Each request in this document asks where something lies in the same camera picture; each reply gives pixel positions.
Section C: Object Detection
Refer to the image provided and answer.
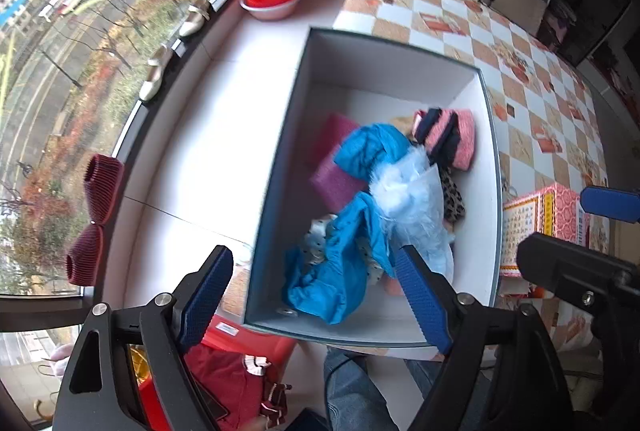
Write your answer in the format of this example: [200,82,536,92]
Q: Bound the maroon ribbed slipper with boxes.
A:
[84,154,125,226]
[65,226,105,287]

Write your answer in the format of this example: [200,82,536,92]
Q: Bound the white storage box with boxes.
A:
[243,27,502,348]

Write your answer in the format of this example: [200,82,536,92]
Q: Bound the person's blue jeans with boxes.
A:
[322,346,496,431]

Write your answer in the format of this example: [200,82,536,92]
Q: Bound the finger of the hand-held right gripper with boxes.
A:
[580,186,640,224]
[517,233,640,329]

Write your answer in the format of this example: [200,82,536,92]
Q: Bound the leopard print cloth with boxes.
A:
[437,166,467,224]

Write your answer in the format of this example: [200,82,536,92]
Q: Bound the red printed carton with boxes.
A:
[501,185,611,294]

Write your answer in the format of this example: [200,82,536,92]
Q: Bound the white polka dot cloth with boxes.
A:
[300,213,386,284]

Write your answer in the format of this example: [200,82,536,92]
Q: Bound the checkered tablecloth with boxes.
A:
[332,0,613,262]

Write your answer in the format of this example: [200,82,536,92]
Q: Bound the dark red garment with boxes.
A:
[186,345,266,431]

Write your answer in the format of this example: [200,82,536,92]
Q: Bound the white plastic basin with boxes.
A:
[239,0,304,20]

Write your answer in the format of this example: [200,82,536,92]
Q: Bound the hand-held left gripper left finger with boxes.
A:
[51,245,235,431]

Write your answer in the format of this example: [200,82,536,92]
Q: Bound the red white striped cloth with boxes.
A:
[243,357,292,428]

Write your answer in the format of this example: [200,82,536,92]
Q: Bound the pink black striped knit hat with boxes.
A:
[412,107,477,172]

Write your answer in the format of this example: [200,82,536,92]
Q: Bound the cream shoe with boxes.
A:
[178,0,211,38]
[138,45,174,102]

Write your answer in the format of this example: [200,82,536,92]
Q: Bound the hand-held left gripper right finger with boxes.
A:
[395,245,573,431]

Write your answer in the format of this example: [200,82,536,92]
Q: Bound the large glass window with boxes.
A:
[0,0,296,427]

